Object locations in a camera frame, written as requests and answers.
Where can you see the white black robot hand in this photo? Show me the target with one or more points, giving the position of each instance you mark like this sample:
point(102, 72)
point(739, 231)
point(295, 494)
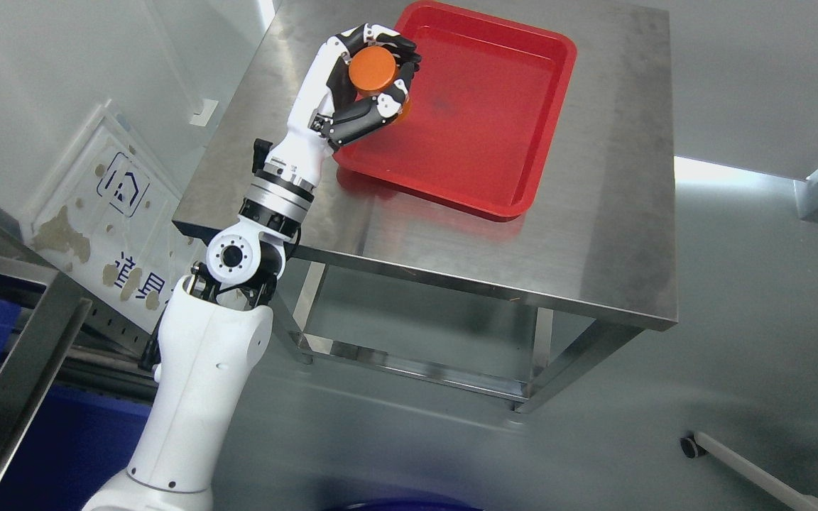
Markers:
point(328, 113)

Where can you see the orange cylindrical capacitor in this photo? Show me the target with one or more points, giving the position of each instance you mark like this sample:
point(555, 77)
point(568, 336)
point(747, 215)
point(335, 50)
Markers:
point(372, 72)

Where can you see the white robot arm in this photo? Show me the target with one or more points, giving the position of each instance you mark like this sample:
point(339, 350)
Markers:
point(214, 330)

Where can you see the stainless steel desk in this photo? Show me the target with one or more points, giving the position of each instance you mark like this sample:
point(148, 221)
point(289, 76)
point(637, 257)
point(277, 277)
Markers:
point(595, 254)

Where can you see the red plastic tray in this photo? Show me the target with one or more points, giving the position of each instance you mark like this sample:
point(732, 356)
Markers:
point(483, 111)

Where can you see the white floor sign board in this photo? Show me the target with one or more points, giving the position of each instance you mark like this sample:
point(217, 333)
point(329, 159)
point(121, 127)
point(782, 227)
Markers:
point(104, 218)

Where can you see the lower blue bin far left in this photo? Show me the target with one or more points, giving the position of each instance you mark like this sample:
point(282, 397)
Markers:
point(77, 441)

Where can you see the metal shelf rack frame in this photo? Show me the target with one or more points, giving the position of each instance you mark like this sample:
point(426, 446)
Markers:
point(59, 309)

